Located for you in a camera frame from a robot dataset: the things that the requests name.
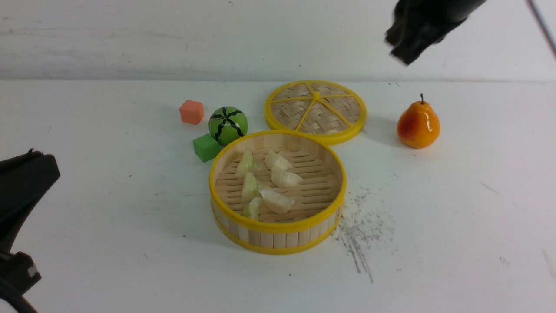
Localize green watermelon toy ball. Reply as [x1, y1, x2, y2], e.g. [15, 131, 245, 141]
[208, 106, 248, 147]

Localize white dumpling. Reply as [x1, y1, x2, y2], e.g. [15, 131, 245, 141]
[264, 150, 293, 171]
[260, 190, 295, 214]

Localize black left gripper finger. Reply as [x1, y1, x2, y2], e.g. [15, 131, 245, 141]
[0, 149, 61, 252]
[0, 251, 42, 295]

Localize orange toy pear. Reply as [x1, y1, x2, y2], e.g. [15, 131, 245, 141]
[397, 93, 441, 149]

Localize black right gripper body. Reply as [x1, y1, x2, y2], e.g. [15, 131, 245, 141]
[385, 0, 485, 66]

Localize green foam cube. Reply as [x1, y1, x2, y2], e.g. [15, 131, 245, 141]
[192, 133, 221, 163]

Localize green dumpling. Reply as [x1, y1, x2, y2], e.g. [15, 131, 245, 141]
[241, 172, 262, 203]
[235, 150, 258, 178]
[243, 197, 263, 221]

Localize bamboo steamer tray yellow rims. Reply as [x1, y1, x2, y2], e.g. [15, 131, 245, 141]
[208, 130, 348, 254]

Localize orange foam cube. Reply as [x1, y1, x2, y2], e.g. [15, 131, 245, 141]
[179, 100, 205, 125]

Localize woven bamboo steamer lid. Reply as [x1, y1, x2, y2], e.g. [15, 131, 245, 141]
[264, 80, 367, 145]

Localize white dumpling pleated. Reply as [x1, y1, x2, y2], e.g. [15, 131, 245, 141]
[271, 167, 303, 189]

